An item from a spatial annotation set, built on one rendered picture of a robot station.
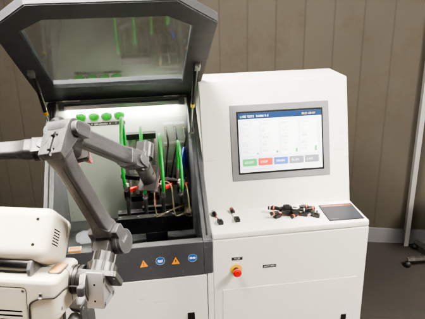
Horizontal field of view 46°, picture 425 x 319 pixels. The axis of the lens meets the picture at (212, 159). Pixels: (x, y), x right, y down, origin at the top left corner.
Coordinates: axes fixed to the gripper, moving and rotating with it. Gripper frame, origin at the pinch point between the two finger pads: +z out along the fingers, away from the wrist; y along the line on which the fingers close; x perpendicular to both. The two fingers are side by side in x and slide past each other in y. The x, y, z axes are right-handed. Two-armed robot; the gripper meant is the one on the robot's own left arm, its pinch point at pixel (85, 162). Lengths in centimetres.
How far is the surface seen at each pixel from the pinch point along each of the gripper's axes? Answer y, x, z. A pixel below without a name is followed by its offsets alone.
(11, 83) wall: 113, -160, 125
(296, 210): -75, 19, 54
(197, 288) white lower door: -25, 44, 54
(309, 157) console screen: -87, -5, 55
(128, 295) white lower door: 3, 43, 46
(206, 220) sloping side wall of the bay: -37, 19, 40
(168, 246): -19.6, 28.5, 35.4
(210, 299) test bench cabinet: -29, 48, 60
